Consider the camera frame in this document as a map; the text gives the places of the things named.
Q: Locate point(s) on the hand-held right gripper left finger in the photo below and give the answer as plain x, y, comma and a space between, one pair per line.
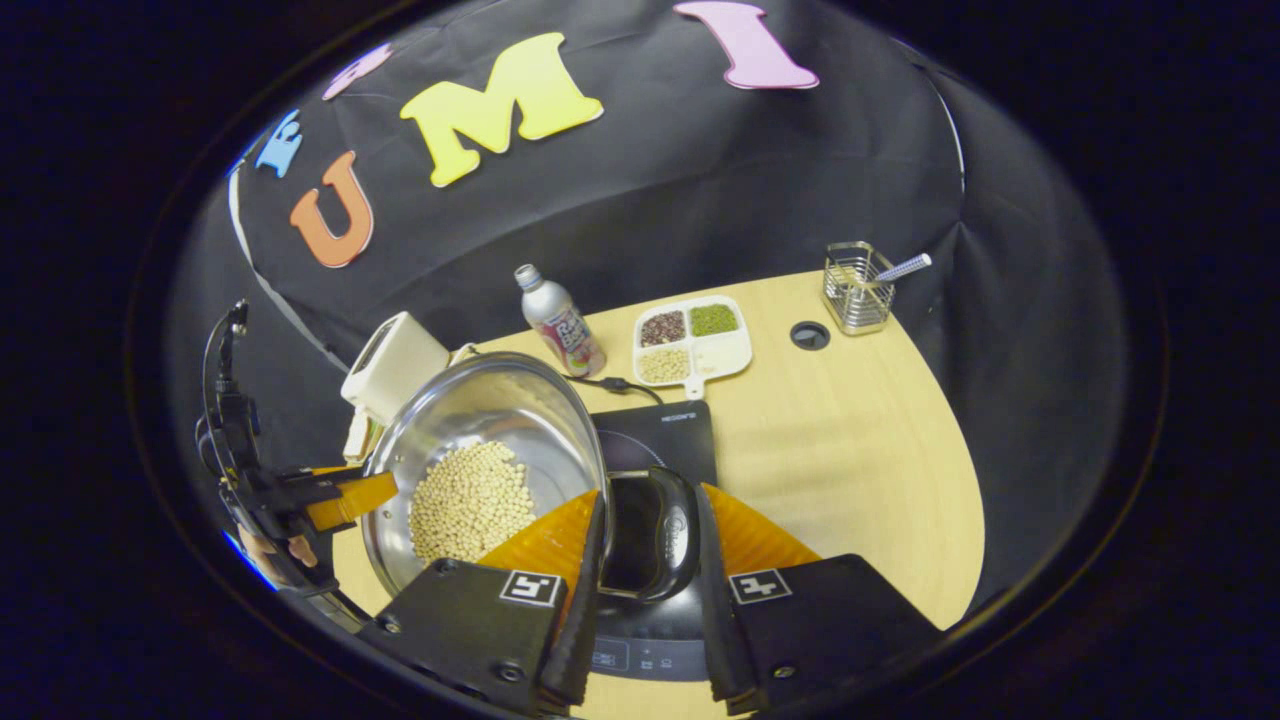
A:
580, 620

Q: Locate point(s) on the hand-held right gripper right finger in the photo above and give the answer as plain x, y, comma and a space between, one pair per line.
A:
715, 620

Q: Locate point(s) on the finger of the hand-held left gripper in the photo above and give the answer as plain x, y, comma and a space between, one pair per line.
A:
355, 498

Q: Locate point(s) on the black induction cooktop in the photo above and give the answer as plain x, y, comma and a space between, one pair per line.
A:
655, 430

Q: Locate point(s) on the white rectangular sandwich plate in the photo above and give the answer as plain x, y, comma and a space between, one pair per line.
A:
358, 440

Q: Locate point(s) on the heap of soybeans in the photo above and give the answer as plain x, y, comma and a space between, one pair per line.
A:
470, 505

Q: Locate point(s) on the white toaster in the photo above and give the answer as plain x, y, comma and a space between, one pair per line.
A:
395, 365

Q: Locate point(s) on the white divided bean dish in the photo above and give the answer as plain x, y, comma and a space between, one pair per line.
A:
725, 352

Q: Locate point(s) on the printed aluminium drink bottle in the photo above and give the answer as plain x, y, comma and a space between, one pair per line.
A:
565, 325

